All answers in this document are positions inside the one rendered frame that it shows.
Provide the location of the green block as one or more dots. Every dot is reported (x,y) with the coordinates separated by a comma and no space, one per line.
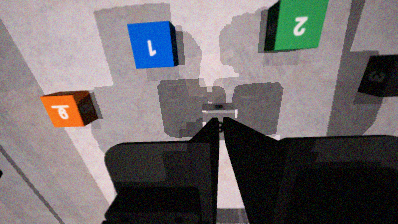
(294,24)

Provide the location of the blue block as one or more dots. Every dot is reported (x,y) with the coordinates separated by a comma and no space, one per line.
(153,44)

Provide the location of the orange block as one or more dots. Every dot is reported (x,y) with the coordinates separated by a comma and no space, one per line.
(70,108)

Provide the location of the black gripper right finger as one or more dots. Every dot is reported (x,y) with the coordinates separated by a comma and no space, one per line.
(266,169)

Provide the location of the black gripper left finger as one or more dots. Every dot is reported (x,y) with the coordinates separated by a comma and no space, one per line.
(192,163)

